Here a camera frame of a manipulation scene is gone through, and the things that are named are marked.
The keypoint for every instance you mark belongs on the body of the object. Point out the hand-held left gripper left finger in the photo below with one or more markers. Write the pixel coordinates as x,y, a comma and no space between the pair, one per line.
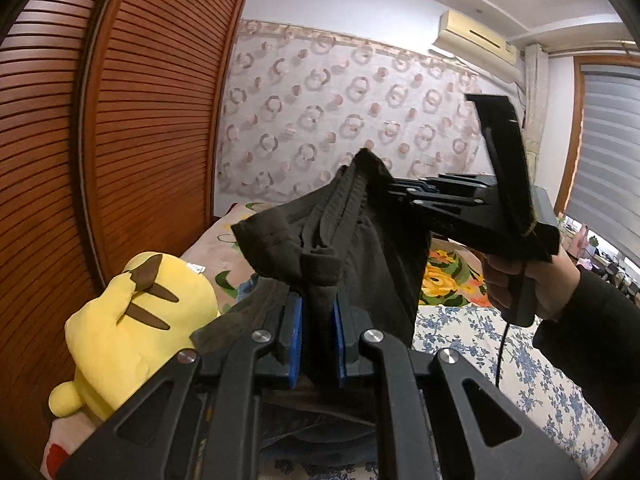
295,340

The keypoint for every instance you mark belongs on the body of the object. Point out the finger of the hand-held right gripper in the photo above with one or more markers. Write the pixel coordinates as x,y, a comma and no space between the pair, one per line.
450,185
450,206

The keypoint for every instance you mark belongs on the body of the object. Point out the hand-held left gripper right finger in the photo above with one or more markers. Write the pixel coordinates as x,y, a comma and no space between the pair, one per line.
340,347

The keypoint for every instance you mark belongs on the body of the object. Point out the black pants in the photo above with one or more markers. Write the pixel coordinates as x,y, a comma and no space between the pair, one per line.
360,250

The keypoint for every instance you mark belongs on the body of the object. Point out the person's right forearm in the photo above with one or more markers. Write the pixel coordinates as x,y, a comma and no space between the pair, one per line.
595,350

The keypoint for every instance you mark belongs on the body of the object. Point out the person's right hand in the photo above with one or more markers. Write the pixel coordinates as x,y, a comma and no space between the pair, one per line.
555,285

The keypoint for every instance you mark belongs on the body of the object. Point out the yellow flower print blanket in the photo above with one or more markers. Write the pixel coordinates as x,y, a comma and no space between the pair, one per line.
450,275

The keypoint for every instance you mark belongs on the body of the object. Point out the lace curtain strip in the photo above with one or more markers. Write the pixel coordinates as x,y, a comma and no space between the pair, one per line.
534,110

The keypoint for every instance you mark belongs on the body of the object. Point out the grey window blind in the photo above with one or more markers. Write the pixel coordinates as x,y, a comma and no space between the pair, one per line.
605,150

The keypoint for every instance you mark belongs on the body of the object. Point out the circle pattern curtain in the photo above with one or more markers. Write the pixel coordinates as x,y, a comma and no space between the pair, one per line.
325,105

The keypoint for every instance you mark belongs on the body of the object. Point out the yellow plush toy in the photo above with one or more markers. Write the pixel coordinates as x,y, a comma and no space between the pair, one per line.
130,330

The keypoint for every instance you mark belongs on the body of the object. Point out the blue floral bedspread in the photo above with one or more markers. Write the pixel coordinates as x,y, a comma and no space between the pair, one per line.
525,385

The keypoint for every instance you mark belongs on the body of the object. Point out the wooden louvered wardrobe door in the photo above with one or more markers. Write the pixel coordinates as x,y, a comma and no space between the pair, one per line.
115,135

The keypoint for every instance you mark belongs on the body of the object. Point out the wall air conditioner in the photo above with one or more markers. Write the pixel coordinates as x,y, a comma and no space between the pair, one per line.
475,42

